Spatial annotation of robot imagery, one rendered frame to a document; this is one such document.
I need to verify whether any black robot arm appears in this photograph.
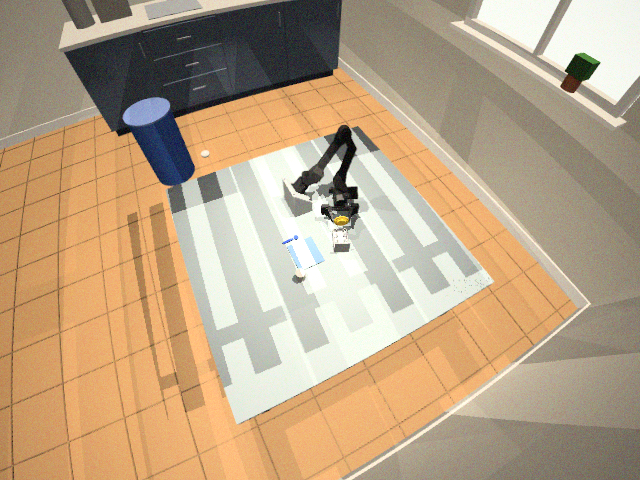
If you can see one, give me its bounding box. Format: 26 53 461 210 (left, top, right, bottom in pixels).
291 125 359 204

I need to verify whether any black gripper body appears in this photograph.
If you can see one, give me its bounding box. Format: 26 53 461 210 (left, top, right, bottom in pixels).
321 196 359 215

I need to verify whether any white dish rack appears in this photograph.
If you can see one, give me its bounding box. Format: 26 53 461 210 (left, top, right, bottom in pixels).
332 228 351 253

